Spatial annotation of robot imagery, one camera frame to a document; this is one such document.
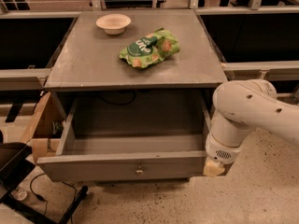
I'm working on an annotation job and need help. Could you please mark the cardboard piece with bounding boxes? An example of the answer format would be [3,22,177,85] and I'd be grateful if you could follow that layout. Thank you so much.
[30,138,60,163]

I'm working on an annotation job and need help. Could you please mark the grey top drawer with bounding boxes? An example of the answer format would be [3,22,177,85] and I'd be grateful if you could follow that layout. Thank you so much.
[37,90,210,182]

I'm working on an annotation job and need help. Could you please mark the black cable on floor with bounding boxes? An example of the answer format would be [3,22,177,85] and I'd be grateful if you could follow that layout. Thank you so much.
[29,172,78,224]

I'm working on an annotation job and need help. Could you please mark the black chair frame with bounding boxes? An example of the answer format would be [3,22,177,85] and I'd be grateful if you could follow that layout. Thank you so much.
[0,142,88,224]

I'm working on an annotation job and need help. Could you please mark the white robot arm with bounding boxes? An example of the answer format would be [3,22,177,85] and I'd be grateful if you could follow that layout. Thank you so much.
[204,79,299,177]

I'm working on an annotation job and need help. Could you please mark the grey drawer cabinet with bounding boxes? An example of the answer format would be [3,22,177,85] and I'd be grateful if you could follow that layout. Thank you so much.
[44,8,229,183]

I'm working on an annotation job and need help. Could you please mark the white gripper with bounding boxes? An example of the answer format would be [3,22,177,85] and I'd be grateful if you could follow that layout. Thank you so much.
[203,133,242,177]

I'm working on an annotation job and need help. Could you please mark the green snack bag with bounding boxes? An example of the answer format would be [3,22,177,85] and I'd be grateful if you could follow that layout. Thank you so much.
[119,28,179,69]

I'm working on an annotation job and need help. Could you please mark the white bowl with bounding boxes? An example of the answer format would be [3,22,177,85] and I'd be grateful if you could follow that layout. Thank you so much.
[96,14,131,35]

